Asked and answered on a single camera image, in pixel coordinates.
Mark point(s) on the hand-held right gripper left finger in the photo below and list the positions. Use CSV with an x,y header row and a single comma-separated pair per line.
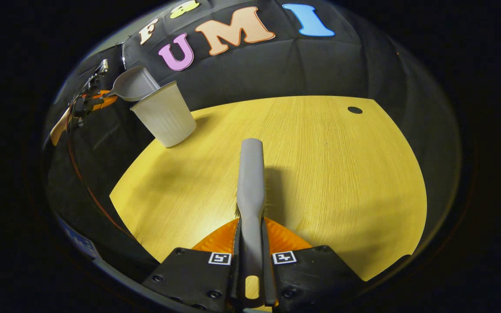
x,y
189,278

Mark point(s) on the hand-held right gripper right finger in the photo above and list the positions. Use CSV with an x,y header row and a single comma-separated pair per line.
x,y
311,278

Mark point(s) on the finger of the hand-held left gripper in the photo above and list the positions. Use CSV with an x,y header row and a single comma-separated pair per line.
x,y
105,102
94,91

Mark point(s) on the grey plastic dustpan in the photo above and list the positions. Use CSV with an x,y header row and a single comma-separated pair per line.
x,y
135,84

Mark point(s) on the white ribbed garbage bin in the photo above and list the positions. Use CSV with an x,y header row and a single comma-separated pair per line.
x,y
165,117

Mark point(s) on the small grey broom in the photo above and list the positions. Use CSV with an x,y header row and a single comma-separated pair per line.
x,y
251,174

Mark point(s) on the wooden desktop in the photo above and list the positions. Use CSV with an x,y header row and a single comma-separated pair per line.
x,y
342,174

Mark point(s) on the black backdrop cloth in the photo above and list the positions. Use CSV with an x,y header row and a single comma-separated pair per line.
x,y
276,69

